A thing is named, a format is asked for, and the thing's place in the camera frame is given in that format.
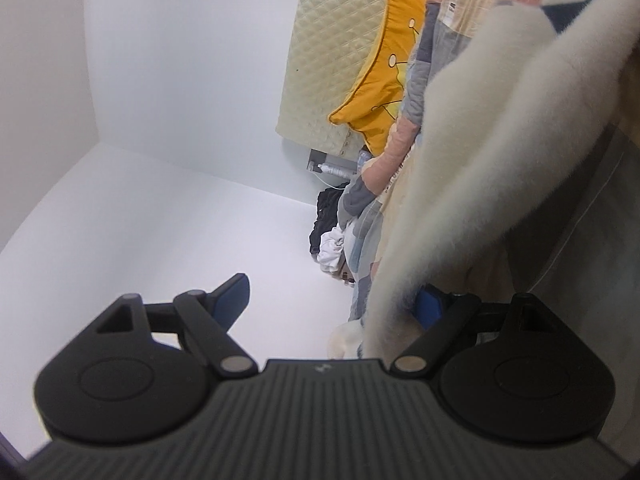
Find yellow pillow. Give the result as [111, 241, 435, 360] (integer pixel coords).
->
[327, 0, 428, 156]

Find patchwork quilt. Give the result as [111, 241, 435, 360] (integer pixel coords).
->
[337, 0, 640, 356]

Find black clothes pile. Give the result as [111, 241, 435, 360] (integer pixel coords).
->
[309, 186, 351, 256]

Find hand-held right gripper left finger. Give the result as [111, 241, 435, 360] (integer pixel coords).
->
[92, 272, 258, 378]

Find grey bedside shelf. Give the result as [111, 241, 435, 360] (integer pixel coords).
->
[307, 149, 363, 181]

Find white charging cable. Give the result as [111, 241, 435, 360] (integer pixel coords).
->
[315, 161, 353, 188]

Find cream quilted headboard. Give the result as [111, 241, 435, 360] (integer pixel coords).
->
[274, 0, 428, 161]

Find fluffy striped cream sweater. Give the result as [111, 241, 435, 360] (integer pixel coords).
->
[327, 0, 640, 361]

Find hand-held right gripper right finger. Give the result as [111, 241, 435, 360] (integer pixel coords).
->
[390, 284, 556, 378]

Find white crumpled cloth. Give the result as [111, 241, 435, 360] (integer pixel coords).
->
[316, 225, 348, 273]

